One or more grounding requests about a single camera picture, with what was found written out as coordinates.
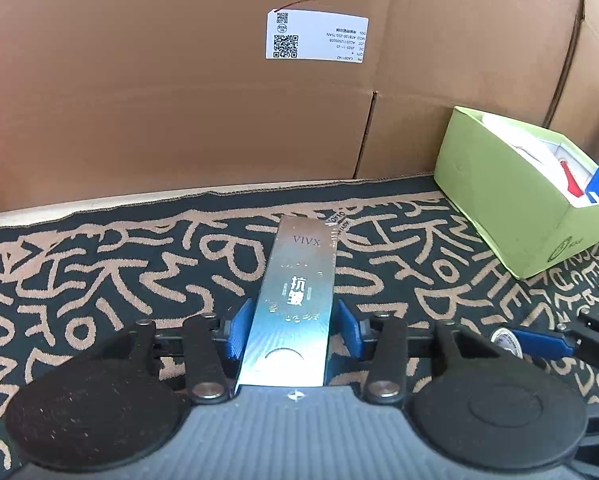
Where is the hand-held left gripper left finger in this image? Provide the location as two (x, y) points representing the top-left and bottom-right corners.
(114, 299), (254, 406)

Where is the large cardboard box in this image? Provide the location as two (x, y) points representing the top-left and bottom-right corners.
(0, 0), (599, 217)

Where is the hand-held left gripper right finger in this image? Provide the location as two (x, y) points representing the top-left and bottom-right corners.
(335, 301), (480, 405)

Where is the light green shoe box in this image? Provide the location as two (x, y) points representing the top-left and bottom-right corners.
(433, 106), (599, 281)

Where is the white shipping label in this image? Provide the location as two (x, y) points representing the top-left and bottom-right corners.
(266, 8), (371, 65)

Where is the white tape roll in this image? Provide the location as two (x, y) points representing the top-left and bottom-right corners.
(492, 327), (523, 359)

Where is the shiny blue long box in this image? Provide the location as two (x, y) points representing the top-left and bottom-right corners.
(234, 215), (339, 397)

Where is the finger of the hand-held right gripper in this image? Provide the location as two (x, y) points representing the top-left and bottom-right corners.
(512, 310), (599, 358)

